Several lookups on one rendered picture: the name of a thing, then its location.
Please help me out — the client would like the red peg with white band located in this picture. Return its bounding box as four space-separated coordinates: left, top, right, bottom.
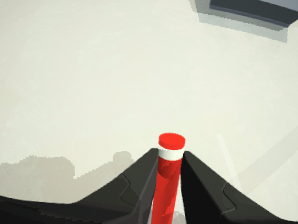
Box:
152 133 186 224

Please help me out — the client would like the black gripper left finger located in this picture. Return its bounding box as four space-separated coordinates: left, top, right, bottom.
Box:
0 148 160 224

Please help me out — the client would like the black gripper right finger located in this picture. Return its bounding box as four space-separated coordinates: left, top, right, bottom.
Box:
180 151 298 224

